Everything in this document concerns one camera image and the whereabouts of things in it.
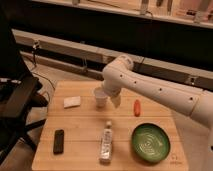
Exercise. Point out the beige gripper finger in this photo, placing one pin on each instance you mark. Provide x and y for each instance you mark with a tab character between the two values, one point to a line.
116	101

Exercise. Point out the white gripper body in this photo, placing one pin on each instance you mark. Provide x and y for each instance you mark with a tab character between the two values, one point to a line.
111	88

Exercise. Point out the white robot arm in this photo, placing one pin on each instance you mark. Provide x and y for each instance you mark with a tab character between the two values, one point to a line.
193	102

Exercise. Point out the green ceramic bowl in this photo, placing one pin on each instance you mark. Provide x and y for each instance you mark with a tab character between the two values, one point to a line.
150	142

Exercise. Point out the orange carrot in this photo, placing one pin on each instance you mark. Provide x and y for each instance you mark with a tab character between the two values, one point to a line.
137	108

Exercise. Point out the white sponge block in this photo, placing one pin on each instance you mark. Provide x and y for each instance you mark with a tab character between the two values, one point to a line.
72	101

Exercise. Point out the white tube with cap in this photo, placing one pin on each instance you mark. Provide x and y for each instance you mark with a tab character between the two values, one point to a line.
106	144

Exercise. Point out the black remote control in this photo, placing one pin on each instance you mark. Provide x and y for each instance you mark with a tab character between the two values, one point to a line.
58	146

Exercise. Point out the black chair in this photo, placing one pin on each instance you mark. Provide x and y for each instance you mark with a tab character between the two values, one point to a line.
18	93

